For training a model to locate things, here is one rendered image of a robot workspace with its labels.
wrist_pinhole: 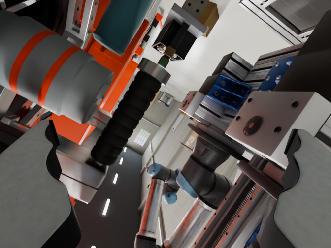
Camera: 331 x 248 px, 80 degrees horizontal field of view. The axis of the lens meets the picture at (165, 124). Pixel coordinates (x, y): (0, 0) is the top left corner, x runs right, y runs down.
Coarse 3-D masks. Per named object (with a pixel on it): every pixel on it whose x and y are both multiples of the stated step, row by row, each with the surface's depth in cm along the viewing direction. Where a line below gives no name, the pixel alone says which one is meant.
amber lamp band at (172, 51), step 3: (168, 45) 83; (168, 48) 83; (171, 48) 83; (165, 51) 83; (168, 51) 83; (171, 51) 83; (174, 51) 83; (165, 54) 83; (168, 54) 83; (171, 54) 83; (171, 57) 84
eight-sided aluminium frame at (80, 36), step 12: (72, 0) 52; (96, 0) 52; (72, 12) 54; (84, 12) 53; (72, 24) 57; (84, 24) 56; (72, 36) 60; (84, 36) 59; (84, 48) 63; (12, 108) 54; (24, 108) 58; (36, 108) 58; (24, 120) 55
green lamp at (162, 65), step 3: (162, 57) 83; (159, 60) 83; (162, 60) 83; (165, 60) 84; (168, 60) 84; (159, 63) 83; (162, 63) 84; (165, 63) 84; (162, 66) 84; (165, 66) 84
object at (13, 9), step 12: (0, 0) 39; (12, 0) 43; (24, 0) 44; (36, 0) 48; (48, 0) 54; (60, 0) 53; (24, 12) 56; (36, 12) 56; (48, 12) 56; (60, 12) 56; (48, 24) 57
